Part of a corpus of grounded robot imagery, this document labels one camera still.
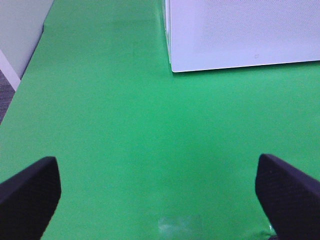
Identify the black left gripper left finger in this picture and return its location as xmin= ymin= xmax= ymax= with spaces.
xmin=0 ymin=156 xmax=62 ymax=240

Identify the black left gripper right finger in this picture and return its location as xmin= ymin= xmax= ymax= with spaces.
xmin=255 ymin=153 xmax=320 ymax=240

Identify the green table mat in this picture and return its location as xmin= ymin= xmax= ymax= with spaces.
xmin=0 ymin=0 xmax=320 ymax=240

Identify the white microwave oven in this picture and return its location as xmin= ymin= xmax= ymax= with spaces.
xmin=162 ymin=0 xmax=320 ymax=74

